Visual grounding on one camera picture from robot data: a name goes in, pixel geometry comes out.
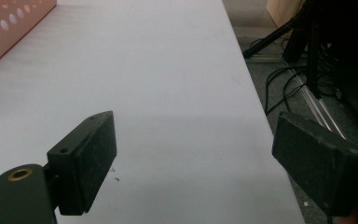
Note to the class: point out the silver aluminium rail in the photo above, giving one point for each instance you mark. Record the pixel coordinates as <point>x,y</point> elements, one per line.
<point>320,109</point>

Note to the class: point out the beige cardboard box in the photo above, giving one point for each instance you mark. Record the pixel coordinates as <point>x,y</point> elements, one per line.
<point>281,11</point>

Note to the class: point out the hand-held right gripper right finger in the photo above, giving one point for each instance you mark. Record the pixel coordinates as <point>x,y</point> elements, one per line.
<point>317,161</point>

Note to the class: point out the pink perforated basket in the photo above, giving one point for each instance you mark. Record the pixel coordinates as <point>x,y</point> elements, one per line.
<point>4,25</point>

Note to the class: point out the black metal stand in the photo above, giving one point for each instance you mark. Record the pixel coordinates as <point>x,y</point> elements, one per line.
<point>310,40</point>

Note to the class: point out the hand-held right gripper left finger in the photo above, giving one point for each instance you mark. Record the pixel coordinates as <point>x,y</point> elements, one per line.
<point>84,161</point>

